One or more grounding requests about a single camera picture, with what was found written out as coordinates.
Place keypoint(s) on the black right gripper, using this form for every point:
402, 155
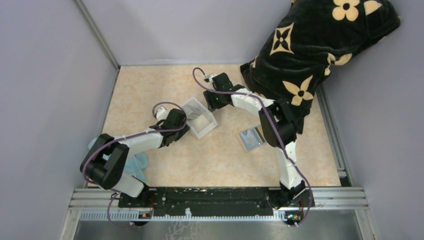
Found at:
212, 105

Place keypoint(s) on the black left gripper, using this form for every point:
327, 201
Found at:
182, 131

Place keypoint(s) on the white plastic card box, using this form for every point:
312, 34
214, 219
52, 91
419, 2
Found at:
202, 124

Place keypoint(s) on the thin credit card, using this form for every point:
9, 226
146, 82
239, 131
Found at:
251, 138

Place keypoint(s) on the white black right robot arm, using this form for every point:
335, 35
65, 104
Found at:
276, 121

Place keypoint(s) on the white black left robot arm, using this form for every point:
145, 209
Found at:
138, 143

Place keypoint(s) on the light blue cloth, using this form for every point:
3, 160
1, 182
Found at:
136, 162

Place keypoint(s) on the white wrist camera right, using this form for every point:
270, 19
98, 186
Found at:
209, 78

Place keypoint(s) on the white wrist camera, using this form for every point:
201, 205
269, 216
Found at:
209, 78
161, 113

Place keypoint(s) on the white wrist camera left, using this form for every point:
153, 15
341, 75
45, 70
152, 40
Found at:
161, 113

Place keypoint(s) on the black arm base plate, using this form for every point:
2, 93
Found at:
261, 197

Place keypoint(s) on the aluminium frame rail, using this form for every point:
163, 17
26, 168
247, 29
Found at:
96, 204

